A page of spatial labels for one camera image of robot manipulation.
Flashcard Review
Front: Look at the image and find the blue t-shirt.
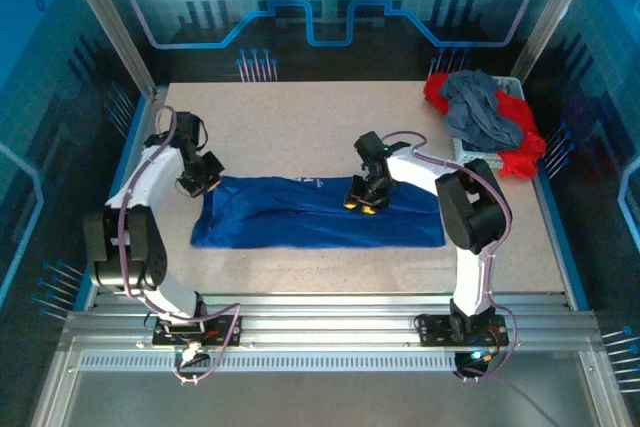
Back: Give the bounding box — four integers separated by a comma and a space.
189, 174, 447, 251

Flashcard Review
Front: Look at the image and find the white plastic basket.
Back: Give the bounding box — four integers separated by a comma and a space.
452, 75, 526, 169

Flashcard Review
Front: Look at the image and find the grey t-shirt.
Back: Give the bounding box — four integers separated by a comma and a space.
438, 68, 525, 153

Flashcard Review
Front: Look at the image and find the red t-shirt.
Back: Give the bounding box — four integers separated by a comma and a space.
423, 72, 548, 179

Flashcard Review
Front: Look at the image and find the white connector plug with light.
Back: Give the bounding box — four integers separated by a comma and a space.
174, 346, 211, 371

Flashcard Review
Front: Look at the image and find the black connector module with light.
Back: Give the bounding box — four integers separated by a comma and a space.
453, 349, 501, 382

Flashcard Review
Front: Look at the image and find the aluminium table side rail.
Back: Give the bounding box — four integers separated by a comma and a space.
74, 86, 169, 311
532, 179, 591, 311

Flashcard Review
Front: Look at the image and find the aluminium frame cross rail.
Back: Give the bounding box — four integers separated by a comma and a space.
64, 291, 599, 354

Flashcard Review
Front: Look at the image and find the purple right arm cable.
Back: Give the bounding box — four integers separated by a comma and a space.
380, 130, 516, 383

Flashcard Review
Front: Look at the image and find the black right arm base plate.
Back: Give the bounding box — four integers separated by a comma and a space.
417, 313, 510, 348

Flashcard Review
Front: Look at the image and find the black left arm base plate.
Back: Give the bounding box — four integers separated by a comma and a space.
152, 314, 242, 348

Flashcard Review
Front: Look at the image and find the aluminium frame post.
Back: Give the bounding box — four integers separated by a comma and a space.
510, 0, 604, 82
55, 0, 160, 98

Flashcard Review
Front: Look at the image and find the slotted grey cable duct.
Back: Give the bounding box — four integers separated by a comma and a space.
79, 351, 481, 373

